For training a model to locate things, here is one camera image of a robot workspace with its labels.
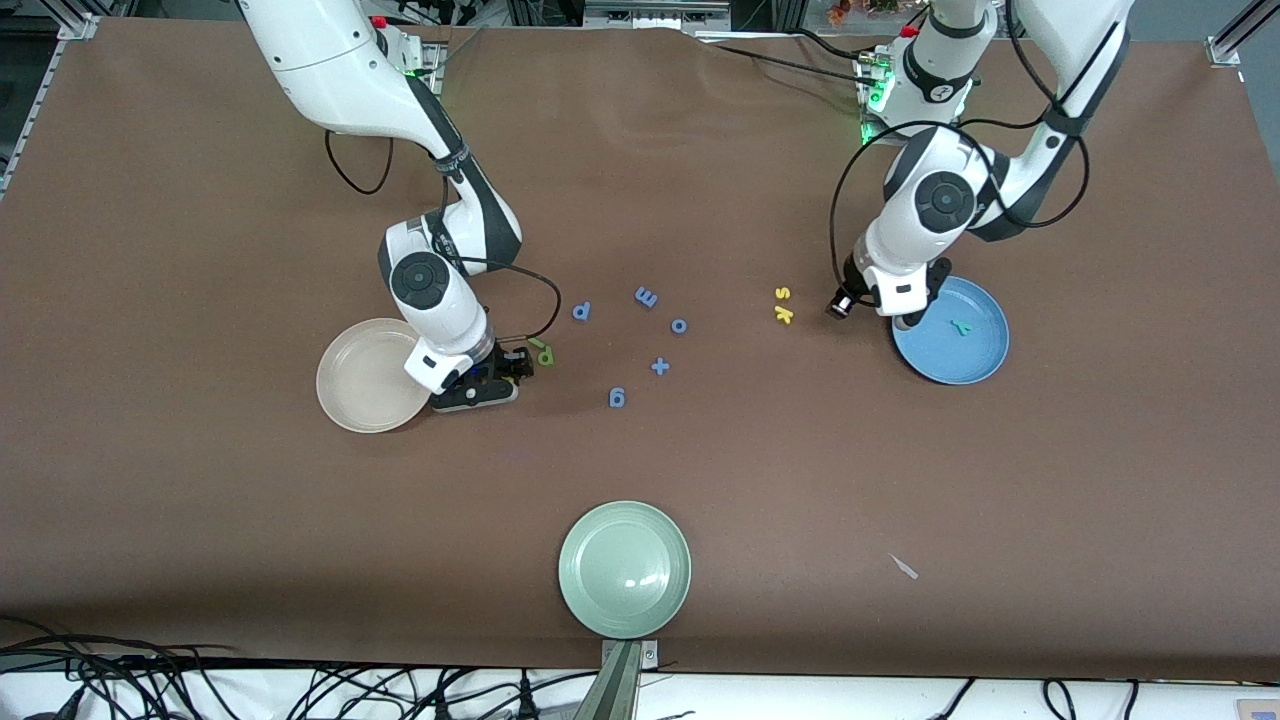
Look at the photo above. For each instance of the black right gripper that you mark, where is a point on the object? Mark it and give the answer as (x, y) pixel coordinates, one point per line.
(503, 363)

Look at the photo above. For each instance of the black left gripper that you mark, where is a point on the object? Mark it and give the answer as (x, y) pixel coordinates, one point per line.
(937, 277)

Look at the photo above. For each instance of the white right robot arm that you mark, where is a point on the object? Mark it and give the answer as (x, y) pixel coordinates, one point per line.
(330, 60)

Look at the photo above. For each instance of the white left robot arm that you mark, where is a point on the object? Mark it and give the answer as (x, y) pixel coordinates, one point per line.
(1080, 30)

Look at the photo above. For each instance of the blue round plate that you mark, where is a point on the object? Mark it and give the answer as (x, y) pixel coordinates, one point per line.
(960, 360)

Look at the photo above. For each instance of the blue foam letter m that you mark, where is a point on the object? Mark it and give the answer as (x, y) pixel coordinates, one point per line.
(646, 297)

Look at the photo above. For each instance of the beige round plate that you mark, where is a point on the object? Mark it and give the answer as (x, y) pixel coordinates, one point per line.
(360, 385)

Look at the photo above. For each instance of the brown table cover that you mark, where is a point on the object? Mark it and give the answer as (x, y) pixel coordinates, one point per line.
(640, 480)

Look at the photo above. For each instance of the pale green round plate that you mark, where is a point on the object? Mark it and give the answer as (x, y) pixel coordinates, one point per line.
(625, 570)

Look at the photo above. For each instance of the small white paper scrap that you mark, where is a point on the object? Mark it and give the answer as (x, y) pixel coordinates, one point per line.
(905, 568)

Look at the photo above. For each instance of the grey metal crossbar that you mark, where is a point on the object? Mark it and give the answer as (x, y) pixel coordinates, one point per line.
(655, 12)

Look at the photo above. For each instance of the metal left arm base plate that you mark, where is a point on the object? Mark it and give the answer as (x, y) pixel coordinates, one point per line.
(864, 72)

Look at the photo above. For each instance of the grey metal mounting post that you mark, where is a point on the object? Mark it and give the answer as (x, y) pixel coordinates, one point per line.
(620, 690)

